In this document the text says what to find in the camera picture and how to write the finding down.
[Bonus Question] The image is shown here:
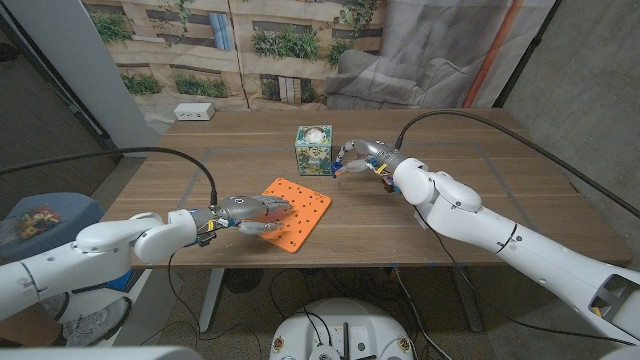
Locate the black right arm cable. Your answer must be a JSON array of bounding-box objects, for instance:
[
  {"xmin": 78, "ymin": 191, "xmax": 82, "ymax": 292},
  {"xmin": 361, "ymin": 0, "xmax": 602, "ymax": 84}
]
[{"xmin": 394, "ymin": 109, "xmax": 640, "ymax": 219}]

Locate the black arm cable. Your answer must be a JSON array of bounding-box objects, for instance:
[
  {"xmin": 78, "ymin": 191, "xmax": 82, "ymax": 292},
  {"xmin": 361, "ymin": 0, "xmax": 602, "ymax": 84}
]
[
  {"xmin": 0, "ymin": 146, "xmax": 219, "ymax": 207},
  {"xmin": 394, "ymin": 109, "xmax": 640, "ymax": 219}
]

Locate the orange peg board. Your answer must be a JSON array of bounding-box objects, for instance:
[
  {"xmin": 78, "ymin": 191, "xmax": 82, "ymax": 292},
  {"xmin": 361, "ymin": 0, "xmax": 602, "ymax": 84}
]
[{"xmin": 259, "ymin": 177, "xmax": 333, "ymax": 255}]

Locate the white power strip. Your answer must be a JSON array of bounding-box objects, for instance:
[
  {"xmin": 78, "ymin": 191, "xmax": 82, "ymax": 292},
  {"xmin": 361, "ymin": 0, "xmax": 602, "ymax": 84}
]
[{"xmin": 173, "ymin": 102, "xmax": 216, "ymax": 122}]

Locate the bag of colourful toys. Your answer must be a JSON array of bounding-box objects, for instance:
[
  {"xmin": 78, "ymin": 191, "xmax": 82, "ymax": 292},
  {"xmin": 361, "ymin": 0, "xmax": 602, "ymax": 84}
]
[{"xmin": 0, "ymin": 203, "xmax": 65, "ymax": 246}]

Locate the grey sneaker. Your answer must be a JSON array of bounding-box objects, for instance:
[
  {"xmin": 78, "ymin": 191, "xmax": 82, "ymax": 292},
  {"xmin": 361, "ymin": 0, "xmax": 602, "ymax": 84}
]
[{"xmin": 60, "ymin": 297, "xmax": 132, "ymax": 348}]

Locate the grey table leg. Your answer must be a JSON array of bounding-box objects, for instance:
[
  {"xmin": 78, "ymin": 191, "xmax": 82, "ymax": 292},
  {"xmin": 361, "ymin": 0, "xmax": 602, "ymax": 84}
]
[{"xmin": 452, "ymin": 264, "xmax": 484, "ymax": 334}]

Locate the printed fabric backdrop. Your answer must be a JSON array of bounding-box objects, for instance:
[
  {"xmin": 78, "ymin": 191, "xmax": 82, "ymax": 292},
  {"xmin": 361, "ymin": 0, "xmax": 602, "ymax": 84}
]
[{"xmin": 82, "ymin": 0, "xmax": 557, "ymax": 135}]

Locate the leaf print tissue box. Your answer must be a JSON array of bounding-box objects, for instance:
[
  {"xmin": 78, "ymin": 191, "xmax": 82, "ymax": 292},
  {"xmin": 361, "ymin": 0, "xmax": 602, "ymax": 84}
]
[{"xmin": 294, "ymin": 124, "xmax": 334, "ymax": 177}]

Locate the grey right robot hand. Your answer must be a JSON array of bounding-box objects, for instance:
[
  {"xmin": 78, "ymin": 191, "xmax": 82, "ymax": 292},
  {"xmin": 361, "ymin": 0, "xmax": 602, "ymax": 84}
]
[{"xmin": 330, "ymin": 138, "xmax": 409, "ymax": 178}]

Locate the white table leg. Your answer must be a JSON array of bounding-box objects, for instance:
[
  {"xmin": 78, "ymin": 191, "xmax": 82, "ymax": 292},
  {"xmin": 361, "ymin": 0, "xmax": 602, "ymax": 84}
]
[{"xmin": 197, "ymin": 268, "xmax": 226, "ymax": 335}]

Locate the blue upholstered stool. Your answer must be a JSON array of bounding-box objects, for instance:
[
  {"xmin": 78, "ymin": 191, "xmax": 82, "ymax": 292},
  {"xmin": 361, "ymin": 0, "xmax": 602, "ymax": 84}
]
[{"xmin": 0, "ymin": 192, "xmax": 106, "ymax": 266}]

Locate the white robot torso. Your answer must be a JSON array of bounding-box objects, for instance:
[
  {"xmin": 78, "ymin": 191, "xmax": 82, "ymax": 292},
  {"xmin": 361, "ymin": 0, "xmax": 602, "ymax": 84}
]
[{"xmin": 268, "ymin": 298, "xmax": 416, "ymax": 360}]

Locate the grey floor cable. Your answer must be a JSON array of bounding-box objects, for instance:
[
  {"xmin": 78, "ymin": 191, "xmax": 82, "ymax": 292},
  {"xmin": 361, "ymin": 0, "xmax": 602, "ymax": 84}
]
[{"xmin": 393, "ymin": 267, "xmax": 441, "ymax": 360}]

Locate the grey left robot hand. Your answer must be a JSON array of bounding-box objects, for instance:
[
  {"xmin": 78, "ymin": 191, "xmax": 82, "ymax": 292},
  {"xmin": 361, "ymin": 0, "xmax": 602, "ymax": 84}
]
[{"xmin": 212, "ymin": 194, "xmax": 295, "ymax": 236}]

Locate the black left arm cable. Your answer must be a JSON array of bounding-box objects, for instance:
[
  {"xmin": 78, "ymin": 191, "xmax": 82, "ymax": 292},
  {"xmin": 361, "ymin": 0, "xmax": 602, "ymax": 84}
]
[{"xmin": 0, "ymin": 146, "xmax": 219, "ymax": 207}]

